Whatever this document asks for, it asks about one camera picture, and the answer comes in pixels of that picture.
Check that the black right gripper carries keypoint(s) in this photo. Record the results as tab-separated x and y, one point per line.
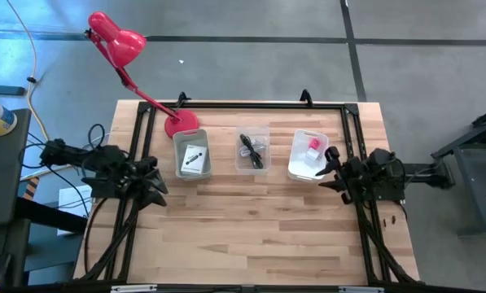
353	177

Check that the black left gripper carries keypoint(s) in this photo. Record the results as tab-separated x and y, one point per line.
141	185

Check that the small white box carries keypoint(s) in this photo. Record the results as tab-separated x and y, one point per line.
312	154

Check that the small red box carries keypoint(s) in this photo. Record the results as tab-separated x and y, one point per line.
314	143

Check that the white card reader box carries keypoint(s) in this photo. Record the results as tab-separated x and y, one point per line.
193	160

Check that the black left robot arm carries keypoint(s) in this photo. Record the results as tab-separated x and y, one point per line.
63	154

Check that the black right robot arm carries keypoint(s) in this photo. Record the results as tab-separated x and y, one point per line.
383	175

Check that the white plastic bin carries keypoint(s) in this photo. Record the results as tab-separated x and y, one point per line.
303	171

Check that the grey plastic bin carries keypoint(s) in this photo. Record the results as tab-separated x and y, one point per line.
179	140

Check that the clear plastic bin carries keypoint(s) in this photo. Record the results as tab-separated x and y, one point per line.
267	167

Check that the white paper sheet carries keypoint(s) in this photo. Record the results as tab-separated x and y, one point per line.
69	211

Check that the dark metal stand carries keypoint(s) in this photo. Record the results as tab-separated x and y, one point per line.
466	171

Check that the red desk lamp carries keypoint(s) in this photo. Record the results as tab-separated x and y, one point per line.
122	42

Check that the dark grey side desk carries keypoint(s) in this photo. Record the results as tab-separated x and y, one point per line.
2	171

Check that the flat black floor strip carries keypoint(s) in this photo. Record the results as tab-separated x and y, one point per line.
2	90

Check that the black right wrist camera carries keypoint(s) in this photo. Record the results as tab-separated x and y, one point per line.
332	154

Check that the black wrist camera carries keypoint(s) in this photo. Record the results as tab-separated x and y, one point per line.
147	163
332	154

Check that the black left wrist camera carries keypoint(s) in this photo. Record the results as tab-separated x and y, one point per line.
147	163

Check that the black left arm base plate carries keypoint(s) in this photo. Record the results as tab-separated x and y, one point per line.
100	192

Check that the black frame clamp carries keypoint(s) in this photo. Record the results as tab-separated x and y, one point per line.
306	98
182	99

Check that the black aluminium table frame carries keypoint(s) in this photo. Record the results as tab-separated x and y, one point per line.
246	106

